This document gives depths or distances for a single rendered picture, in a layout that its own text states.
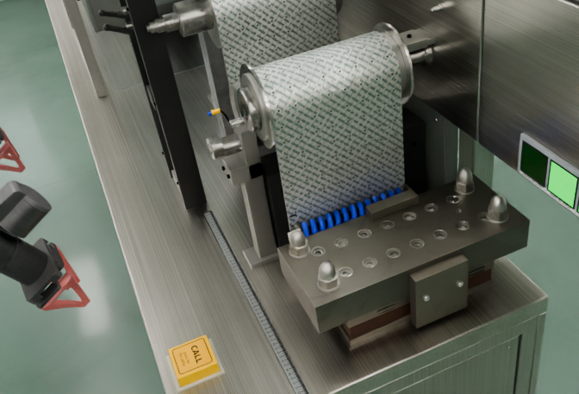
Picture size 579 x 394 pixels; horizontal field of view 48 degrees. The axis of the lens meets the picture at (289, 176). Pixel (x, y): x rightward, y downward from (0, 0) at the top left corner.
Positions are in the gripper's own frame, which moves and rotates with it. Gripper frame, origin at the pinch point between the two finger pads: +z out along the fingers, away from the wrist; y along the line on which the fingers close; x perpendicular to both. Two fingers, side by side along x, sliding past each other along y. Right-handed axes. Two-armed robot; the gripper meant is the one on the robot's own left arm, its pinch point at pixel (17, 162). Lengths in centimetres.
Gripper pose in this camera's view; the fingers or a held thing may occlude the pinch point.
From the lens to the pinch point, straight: 156.6
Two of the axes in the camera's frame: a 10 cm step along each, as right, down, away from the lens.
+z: 5.3, 5.1, 6.7
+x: -6.8, 7.4, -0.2
